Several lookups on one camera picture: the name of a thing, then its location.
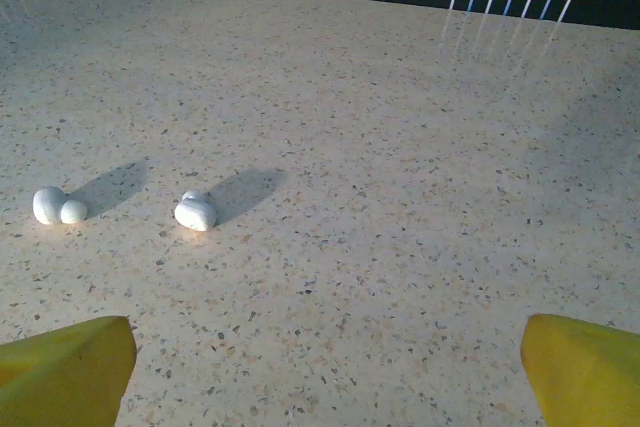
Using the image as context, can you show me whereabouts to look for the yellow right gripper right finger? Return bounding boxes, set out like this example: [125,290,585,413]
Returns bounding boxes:
[520,313,640,427]

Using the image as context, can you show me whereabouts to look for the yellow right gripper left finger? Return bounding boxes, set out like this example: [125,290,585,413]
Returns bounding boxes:
[0,315,137,427]

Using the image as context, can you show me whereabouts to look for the white pebble wireless earbud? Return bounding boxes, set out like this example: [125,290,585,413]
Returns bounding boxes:
[173,189,218,233]
[32,186,89,226]

